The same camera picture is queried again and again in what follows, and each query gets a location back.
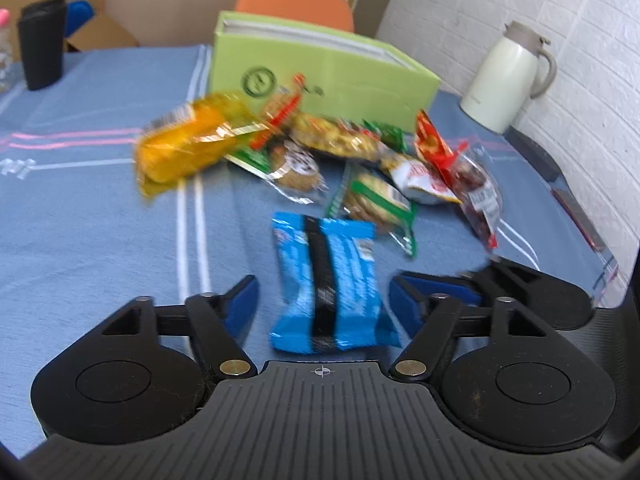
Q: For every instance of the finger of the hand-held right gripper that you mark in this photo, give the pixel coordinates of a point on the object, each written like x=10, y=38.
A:
x=440, y=285

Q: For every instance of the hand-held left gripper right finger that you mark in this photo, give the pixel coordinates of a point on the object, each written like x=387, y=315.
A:
x=407, y=310

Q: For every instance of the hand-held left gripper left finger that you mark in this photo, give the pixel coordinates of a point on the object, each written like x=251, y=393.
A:
x=245, y=305

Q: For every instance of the blue snack packet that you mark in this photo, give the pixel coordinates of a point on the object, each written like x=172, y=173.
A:
x=350, y=270

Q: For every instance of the yellow snack packet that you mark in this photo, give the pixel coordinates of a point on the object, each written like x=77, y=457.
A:
x=190, y=145

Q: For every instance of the clear yellow crisps packet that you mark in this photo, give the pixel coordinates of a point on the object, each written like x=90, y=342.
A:
x=335, y=137

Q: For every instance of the light green cardboard box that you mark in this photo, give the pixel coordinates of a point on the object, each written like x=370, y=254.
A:
x=350, y=80

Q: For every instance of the clear packet of red dates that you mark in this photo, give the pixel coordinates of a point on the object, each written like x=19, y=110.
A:
x=480, y=195

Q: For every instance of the green striped cookie packet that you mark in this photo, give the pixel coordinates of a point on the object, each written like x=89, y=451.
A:
x=375, y=200

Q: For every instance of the white red snack packet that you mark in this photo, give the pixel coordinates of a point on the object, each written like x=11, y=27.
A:
x=417, y=180

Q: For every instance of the round cookie packet green edge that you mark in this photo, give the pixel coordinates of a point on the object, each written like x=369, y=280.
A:
x=295, y=167

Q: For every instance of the green snack packet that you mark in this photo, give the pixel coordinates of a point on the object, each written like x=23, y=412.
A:
x=387, y=135

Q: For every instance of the white thermos jug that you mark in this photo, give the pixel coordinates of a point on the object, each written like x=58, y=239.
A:
x=500, y=80

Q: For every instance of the open brown cardboard box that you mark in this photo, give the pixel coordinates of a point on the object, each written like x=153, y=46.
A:
x=115, y=30

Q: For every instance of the orange chair back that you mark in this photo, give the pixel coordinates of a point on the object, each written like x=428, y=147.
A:
x=295, y=0

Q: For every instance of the black tumbler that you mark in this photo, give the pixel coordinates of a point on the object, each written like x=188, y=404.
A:
x=42, y=45

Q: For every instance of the blue plastic item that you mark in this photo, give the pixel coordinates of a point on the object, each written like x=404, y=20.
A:
x=80, y=15

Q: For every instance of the clear bottle pink cap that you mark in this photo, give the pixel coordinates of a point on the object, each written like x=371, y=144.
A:
x=5, y=55

